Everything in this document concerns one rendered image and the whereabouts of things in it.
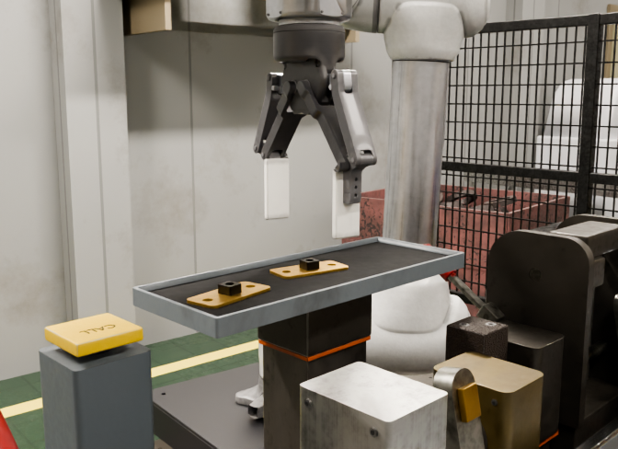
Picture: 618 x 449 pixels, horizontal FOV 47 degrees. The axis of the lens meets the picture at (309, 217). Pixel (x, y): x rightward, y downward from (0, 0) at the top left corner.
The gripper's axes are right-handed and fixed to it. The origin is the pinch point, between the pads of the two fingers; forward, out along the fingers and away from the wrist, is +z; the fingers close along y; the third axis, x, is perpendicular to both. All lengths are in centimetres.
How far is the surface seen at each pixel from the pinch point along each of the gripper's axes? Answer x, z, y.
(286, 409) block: -4.5, 20.2, 2.5
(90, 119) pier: 59, -2, -280
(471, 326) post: 14.4, 12.0, 10.6
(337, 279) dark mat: 0.5, 6.0, 4.6
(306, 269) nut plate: -0.7, 5.6, 0.6
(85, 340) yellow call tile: -27.1, 6.1, 9.3
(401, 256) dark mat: 13.3, 6.0, -0.1
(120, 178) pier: 73, 27, -281
